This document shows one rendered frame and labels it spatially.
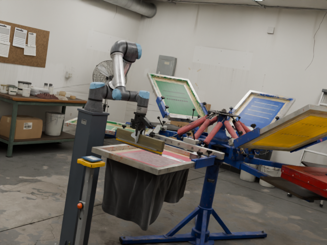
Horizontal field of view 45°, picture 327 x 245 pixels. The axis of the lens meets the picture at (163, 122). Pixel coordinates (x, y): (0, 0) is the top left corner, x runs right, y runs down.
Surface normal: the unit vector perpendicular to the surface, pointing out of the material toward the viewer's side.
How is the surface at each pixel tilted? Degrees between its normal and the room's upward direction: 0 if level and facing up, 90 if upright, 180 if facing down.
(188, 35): 90
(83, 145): 90
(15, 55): 90
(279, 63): 90
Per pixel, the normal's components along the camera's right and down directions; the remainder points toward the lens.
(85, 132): -0.63, -0.01
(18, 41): 0.82, 0.17
